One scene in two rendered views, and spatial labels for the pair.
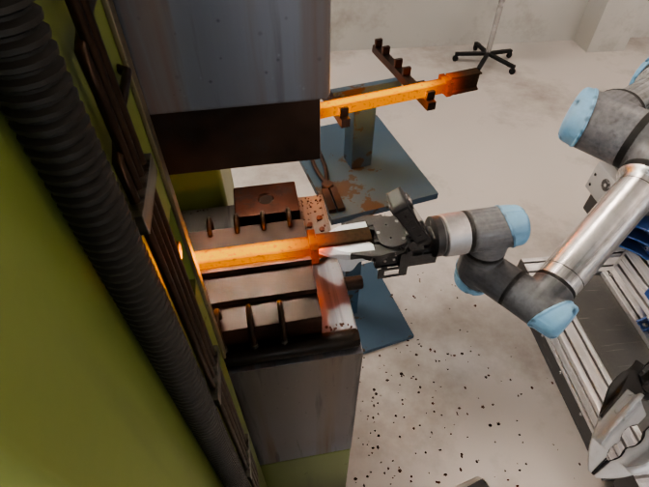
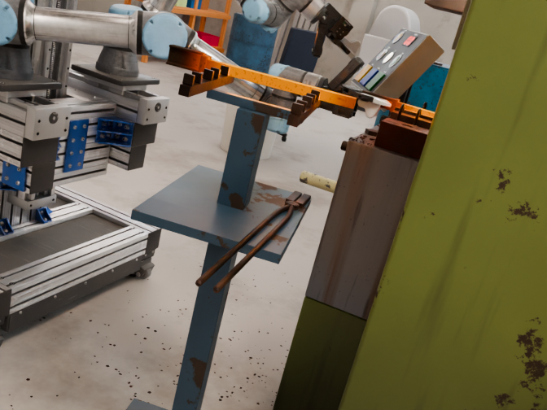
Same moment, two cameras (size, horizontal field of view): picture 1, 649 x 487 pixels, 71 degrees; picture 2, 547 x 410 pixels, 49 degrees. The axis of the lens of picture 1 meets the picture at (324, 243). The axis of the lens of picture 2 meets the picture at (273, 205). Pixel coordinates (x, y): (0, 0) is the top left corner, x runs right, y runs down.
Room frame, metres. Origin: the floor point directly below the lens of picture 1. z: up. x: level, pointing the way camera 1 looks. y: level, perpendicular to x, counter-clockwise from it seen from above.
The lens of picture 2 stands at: (2.12, 0.55, 1.21)
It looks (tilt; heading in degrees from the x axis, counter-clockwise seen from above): 19 degrees down; 207
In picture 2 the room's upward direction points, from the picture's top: 14 degrees clockwise
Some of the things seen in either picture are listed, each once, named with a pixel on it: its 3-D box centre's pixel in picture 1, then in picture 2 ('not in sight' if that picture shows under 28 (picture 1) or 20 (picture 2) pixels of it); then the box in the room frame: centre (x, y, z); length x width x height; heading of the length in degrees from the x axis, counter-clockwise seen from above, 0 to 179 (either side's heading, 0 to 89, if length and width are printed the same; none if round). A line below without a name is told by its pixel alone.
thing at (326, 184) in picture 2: not in sight; (358, 194); (0.15, -0.13, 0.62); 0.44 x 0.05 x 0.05; 100
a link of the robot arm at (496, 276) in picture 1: (485, 270); (278, 111); (0.54, -0.30, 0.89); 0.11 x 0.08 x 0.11; 42
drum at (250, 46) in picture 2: not in sight; (249, 51); (-4.64, -3.73, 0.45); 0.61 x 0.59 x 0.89; 7
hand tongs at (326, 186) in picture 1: (310, 142); (265, 230); (1.12, 0.04, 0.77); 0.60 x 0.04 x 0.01; 14
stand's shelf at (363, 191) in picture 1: (356, 163); (232, 207); (1.04, -0.09, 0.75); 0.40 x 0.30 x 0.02; 19
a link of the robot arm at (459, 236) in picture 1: (449, 233); (312, 87); (0.54, -0.22, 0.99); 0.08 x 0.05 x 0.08; 10
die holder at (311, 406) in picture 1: (209, 345); (439, 237); (0.49, 0.25, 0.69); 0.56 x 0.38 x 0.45; 100
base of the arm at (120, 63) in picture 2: not in sight; (119, 58); (0.48, -1.02, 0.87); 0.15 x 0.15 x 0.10
